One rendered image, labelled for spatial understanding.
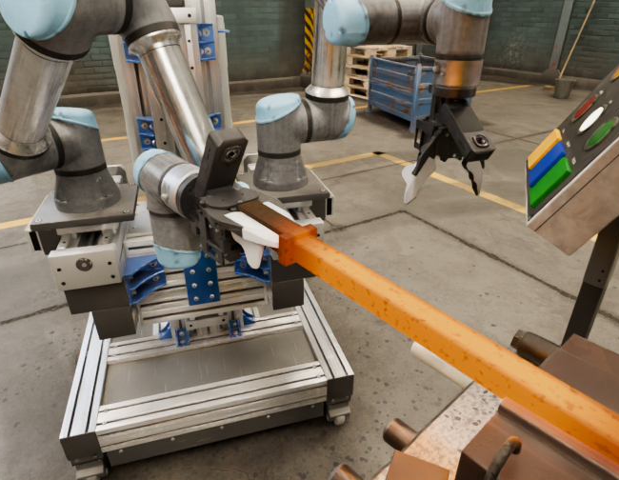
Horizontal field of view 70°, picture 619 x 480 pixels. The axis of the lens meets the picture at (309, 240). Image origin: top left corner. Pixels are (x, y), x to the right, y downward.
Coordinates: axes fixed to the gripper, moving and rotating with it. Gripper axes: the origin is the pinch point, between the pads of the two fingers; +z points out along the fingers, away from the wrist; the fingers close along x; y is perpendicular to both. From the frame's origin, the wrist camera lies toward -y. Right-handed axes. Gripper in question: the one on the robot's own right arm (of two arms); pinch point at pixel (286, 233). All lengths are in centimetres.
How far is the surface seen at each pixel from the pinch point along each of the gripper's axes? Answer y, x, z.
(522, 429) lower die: 2.5, 2.7, 29.3
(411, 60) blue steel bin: 45, -493, -341
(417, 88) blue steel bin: 59, -397, -259
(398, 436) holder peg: 13.9, 1.7, 19.5
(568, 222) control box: 4.3, -39.0, 17.1
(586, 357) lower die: 3.6, -9.9, 29.4
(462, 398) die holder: 10.3, -3.9, 22.3
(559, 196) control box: 0.6, -38.2, 15.2
